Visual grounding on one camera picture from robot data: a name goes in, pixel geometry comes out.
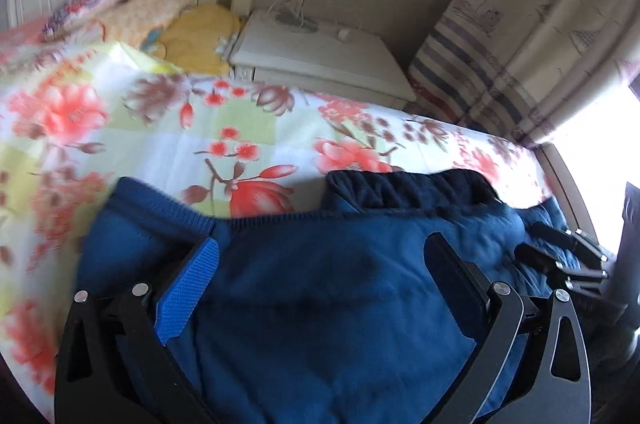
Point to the floral bed sheet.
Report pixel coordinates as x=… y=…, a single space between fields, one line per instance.
x=80 y=113

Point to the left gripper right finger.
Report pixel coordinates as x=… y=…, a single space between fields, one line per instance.
x=552 y=381

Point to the patterned window curtain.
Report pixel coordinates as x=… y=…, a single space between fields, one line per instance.
x=519 y=69

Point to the white nightstand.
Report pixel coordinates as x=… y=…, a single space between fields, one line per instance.
x=334 y=59

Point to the colourful patterned pillow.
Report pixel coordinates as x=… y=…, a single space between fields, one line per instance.
x=72 y=13

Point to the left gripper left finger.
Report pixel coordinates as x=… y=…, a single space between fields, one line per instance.
x=114 y=365

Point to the yellow pillow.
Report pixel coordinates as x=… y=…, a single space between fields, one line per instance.
x=199 y=40

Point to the blue puffer jacket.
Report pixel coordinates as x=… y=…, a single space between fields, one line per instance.
x=323 y=317

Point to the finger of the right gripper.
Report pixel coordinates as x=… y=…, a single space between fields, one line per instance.
x=579 y=243
x=556 y=273

